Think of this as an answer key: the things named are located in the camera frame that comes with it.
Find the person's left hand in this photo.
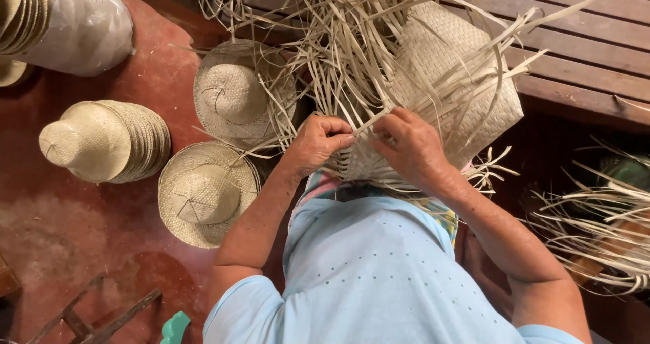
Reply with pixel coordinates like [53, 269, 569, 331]
[282, 113, 356, 180]

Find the person's right hand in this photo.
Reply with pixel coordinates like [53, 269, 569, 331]
[368, 107, 459, 192]

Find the unfinished woven straw hat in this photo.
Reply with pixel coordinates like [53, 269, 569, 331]
[173, 0, 600, 198]

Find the light blue shirt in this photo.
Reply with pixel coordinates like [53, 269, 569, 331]
[202, 196, 586, 344]

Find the greyish straw hat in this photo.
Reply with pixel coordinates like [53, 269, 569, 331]
[193, 38, 299, 151]

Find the pale straw hat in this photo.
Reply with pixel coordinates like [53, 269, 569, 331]
[157, 141, 263, 250]

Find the slatted wooden bench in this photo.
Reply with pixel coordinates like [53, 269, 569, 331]
[239, 0, 650, 129]

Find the bundle of loose straw strips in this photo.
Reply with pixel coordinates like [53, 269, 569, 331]
[522, 137, 650, 297]

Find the dark green object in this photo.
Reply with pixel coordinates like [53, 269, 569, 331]
[602, 155, 650, 193]

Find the tall stack of straw hats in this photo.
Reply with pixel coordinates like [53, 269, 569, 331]
[38, 99, 172, 185]

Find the green plastic object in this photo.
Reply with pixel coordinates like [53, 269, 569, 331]
[159, 310, 192, 344]

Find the bagged stack of straw hats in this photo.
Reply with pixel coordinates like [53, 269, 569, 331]
[0, 0, 136, 78]

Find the straw hat brim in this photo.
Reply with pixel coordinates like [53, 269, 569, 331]
[0, 57, 29, 88]

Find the wooden stool frame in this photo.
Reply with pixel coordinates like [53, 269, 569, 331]
[24, 274, 163, 344]

